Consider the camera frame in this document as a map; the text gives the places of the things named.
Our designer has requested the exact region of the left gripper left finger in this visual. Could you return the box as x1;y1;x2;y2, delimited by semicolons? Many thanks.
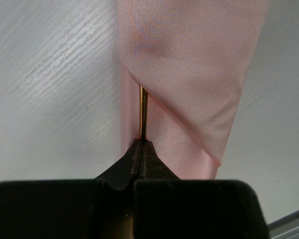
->
0;140;142;239

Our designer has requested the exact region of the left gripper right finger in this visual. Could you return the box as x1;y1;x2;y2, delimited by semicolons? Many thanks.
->
134;141;269;239

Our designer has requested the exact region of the gold fork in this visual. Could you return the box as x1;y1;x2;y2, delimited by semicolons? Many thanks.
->
139;86;149;141

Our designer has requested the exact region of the pink satin napkin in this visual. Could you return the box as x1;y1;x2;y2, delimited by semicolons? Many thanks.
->
118;0;269;179

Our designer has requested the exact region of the aluminium frame rail front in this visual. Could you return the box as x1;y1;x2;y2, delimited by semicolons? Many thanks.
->
268;210;299;237

